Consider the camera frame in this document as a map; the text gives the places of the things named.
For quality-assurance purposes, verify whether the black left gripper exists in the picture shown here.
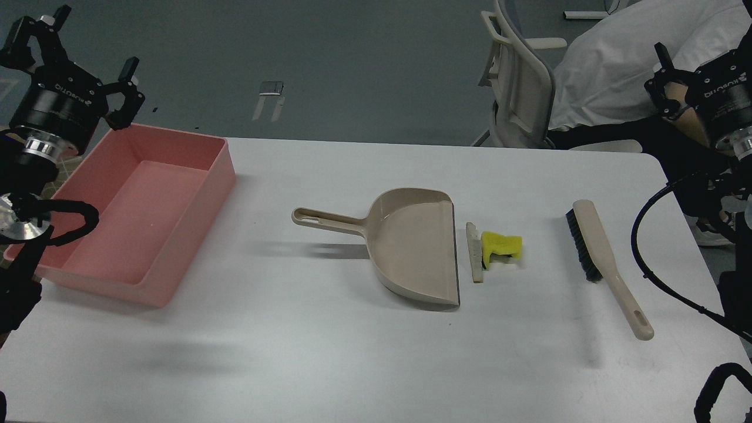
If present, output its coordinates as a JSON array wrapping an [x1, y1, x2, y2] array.
[[1, 5, 145, 163]]

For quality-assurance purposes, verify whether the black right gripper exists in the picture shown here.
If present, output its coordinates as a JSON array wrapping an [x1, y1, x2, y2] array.
[[644, 42, 751, 160]]

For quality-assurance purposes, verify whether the beige brush with black bristles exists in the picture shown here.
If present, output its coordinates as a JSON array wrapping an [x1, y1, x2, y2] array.
[[566, 200, 654, 342]]

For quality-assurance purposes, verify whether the yellow and green sponge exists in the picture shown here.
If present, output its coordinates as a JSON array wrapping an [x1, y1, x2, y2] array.
[[481, 232, 523, 270]]

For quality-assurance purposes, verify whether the white bread slice piece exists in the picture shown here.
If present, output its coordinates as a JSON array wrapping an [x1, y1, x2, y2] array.
[[465, 221, 484, 284]]

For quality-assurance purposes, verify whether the beige plastic dustpan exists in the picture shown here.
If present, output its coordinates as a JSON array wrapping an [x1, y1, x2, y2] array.
[[291, 187, 461, 307]]

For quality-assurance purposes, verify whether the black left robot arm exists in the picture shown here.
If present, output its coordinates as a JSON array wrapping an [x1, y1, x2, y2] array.
[[1, 5, 145, 336]]

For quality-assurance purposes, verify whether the pink plastic bin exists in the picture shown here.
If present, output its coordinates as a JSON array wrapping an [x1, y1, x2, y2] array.
[[37, 124, 236, 307]]

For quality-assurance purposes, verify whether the person in white shirt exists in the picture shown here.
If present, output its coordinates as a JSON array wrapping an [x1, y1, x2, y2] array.
[[548, 1, 750, 247]]

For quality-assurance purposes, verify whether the white table leg base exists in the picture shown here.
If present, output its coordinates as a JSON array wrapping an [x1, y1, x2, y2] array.
[[562, 11, 612, 21]]

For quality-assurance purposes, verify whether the white office chair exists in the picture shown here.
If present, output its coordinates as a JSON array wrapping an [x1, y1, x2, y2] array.
[[470, 0, 643, 154]]

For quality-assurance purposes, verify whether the metal floor plate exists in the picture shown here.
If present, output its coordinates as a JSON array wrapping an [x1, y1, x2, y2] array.
[[258, 80, 284, 96]]

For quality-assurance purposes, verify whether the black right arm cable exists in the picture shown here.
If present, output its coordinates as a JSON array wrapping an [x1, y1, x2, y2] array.
[[631, 174, 752, 343]]

